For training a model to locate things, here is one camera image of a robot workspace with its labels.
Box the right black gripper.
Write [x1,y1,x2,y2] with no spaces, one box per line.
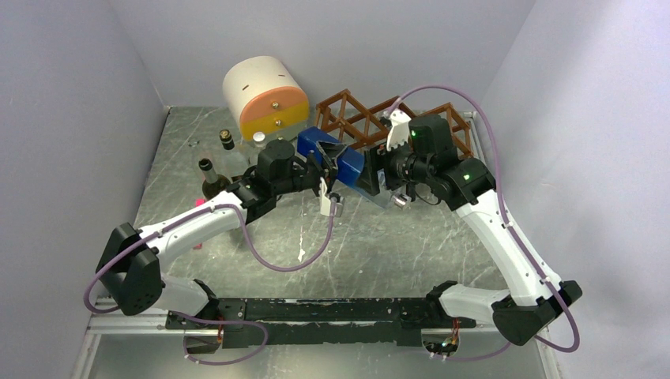
[355,133,433,196]

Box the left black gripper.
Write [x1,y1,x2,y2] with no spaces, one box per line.
[274,141,348,200]

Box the blue square bottle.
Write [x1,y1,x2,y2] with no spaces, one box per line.
[295,126,415,210]

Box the brown wooden wine rack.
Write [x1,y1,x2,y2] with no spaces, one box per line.
[314,89,476,159]

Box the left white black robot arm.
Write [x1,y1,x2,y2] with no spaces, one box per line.
[93,140,346,328]

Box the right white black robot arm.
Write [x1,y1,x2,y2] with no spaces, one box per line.
[356,111,582,346]

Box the clear bottle white cap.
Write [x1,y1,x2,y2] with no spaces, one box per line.
[237,132,270,169]

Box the small black gold-capped bottle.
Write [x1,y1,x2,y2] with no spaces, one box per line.
[219,129,235,151]

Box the dark wine bottle red label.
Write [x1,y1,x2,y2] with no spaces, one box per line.
[198,158,231,201]

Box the cream orange cylindrical container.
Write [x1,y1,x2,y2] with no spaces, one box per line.
[222,55,310,143]

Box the pink plastic tool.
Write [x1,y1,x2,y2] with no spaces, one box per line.
[193,198,205,250]

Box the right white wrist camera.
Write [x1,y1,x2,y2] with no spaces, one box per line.
[386,110,412,152]

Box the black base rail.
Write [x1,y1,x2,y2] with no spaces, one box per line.
[165,298,476,348]

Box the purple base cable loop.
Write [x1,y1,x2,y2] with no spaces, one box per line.
[172,311,269,366]

